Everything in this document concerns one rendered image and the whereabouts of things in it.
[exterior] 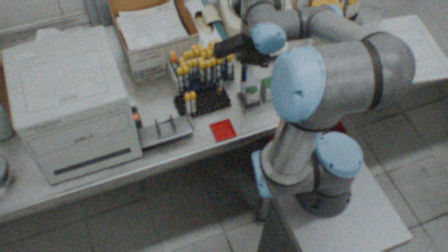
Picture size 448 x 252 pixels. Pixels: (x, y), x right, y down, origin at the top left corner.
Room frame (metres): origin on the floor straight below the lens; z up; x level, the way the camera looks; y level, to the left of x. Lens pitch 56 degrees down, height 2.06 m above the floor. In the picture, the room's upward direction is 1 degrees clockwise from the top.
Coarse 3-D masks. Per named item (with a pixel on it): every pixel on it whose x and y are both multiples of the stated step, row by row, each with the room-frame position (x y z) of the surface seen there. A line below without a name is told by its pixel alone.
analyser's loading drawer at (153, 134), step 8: (168, 120) 0.79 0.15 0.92; (176, 120) 0.80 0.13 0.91; (184, 120) 0.80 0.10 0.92; (144, 128) 0.77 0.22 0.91; (152, 128) 0.77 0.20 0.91; (160, 128) 0.77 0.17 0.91; (168, 128) 0.77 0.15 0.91; (176, 128) 0.75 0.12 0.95; (184, 128) 0.77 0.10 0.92; (192, 128) 0.77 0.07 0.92; (144, 136) 0.74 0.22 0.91; (152, 136) 0.74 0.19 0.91; (160, 136) 0.74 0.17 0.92; (168, 136) 0.74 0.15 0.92; (176, 136) 0.74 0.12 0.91; (144, 144) 0.71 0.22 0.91; (152, 144) 0.72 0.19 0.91
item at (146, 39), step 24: (120, 0) 1.26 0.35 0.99; (144, 0) 1.29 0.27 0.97; (168, 0) 1.32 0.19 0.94; (120, 24) 1.19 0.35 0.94; (144, 24) 1.20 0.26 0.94; (168, 24) 1.20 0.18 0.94; (192, 24) 1.14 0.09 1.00; (144, 48) 1.00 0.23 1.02; (168, 48) 1.03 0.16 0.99; (144, 72) 1.00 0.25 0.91
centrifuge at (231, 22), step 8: (224, 0) 1.27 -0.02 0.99; (232, 0) 1.28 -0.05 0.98; (280, 0) 1.28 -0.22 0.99; (288, 0) 1.28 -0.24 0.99; (224, 8) 1.23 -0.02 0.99; (232, 8) 1.29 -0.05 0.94; (280, 8) 1.27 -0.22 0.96; (288, 8) 1.23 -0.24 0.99; (224, 16) 1.20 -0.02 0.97; (232, 16) 1.19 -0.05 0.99; (224, 24) 1.20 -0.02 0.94; (232, 24) 1.15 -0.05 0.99; (232, 32) 1.14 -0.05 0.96; (288, 48) 1.12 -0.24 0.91; (272, 56) 1.10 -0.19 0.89
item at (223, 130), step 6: (222, 120) 0.83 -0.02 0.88; (228, 120) 0.83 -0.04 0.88; (210, 126) 0.80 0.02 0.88; (216, 126) 0.81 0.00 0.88; (222, 126) 0.81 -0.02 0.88; (228, 126) 0.81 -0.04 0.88; (216, 132) 0.78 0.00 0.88; (222, 132) 0.79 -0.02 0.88; (228, 132) 0.79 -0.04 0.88; (234, 132) 0.78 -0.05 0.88; (216, 138) 0.76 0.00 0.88; (222, 138) 0.76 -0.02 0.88; (228, 138) 0.76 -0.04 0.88
